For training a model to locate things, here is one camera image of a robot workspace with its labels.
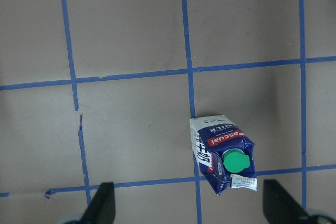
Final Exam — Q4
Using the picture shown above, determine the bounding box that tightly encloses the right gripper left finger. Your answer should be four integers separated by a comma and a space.
78, 182, 116, 224

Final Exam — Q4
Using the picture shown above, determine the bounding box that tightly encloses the blue white milk carton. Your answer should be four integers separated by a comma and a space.
190, 115, 257, 195

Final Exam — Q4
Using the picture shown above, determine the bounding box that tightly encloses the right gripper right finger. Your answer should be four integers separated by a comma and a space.
263, 179, 311, 223

